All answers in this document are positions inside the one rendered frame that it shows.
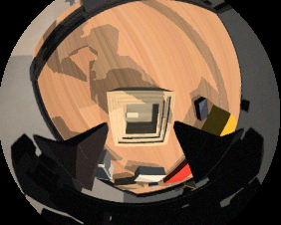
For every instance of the yellow block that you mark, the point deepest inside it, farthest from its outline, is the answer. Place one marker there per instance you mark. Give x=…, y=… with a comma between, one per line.
x=219, y=122

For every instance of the red flat slab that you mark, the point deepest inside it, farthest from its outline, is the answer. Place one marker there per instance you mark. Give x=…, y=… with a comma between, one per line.
x=181, y=172

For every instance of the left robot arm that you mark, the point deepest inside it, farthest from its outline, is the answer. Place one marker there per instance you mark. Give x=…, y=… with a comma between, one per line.
x=186, y=189

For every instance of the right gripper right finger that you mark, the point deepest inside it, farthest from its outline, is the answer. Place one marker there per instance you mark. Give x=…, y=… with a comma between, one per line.
x=203, y=150

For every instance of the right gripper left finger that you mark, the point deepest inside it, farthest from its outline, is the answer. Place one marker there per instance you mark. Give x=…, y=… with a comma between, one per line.
x=79, y=155

